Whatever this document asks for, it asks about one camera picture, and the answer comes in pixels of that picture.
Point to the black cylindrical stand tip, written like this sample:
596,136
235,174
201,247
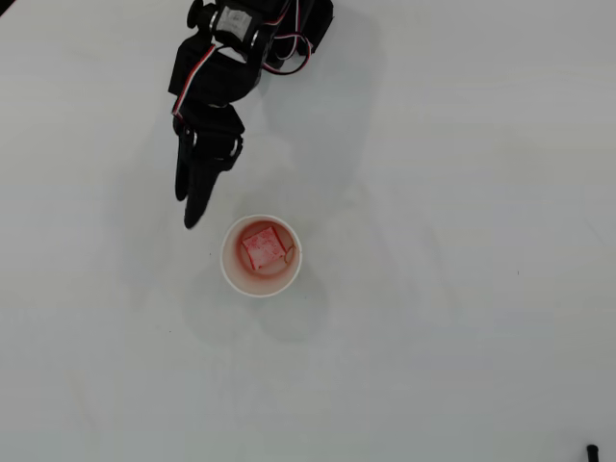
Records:
592,454

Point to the red sugared cube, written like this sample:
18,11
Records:
262,248

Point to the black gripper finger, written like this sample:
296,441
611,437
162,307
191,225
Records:
202,192
181,173

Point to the tan ribbed paper cup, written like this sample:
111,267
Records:
236,274

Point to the black robot arm with base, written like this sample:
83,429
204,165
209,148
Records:
221,77

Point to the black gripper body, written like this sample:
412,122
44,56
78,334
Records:
210,144

